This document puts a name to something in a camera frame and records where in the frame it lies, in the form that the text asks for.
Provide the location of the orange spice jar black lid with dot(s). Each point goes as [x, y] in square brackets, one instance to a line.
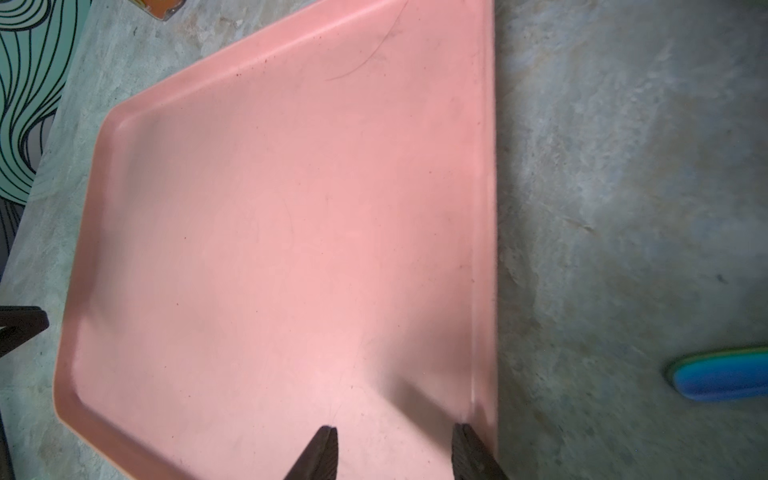
[161, 10]

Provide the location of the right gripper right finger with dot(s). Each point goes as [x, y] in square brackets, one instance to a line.
[470, 458]

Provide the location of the rainbow iridescent spoon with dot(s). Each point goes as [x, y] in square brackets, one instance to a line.
[720, 375]

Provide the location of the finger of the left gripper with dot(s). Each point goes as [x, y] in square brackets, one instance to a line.
[19, 324]

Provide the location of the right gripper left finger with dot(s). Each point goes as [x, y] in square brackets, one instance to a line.
[320, 458]

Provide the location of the pink plastic tray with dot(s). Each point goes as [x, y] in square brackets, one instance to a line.
[297, 231]

